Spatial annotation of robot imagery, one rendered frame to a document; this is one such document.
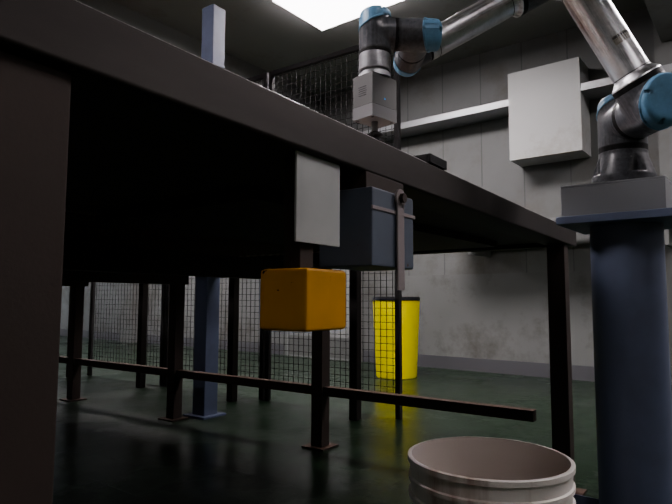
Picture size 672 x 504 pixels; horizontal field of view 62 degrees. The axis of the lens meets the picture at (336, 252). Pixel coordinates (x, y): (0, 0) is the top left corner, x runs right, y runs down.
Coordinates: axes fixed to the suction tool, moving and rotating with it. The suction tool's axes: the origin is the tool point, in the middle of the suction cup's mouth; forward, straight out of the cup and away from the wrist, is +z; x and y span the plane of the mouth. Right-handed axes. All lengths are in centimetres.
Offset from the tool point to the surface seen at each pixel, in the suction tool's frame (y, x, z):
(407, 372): -273, -215, 97
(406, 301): -270, -213, 38
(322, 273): 46, 33, 33
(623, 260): -50, 36, 27
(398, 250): 26.8, 29.7, 28.9
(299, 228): 48, 31, 27
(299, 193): 48, 31, 23
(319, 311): 47, 33, 38
